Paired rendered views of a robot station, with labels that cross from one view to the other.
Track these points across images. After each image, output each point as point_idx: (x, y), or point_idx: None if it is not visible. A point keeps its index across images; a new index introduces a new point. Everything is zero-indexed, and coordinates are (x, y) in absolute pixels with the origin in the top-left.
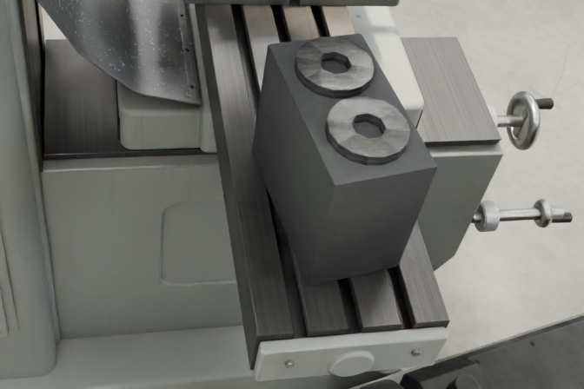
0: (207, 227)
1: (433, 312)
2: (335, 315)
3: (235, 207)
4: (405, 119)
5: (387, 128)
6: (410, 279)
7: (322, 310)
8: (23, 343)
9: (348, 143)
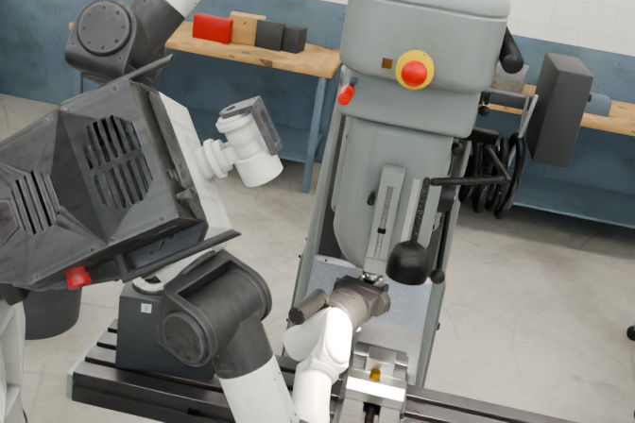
0: None
1: (81, 367)
2: (106, 340)
3: None
4: (149, 290)
5: (147, 283)
6: (105, 368)
7: (111, 337)
8: None
9: None
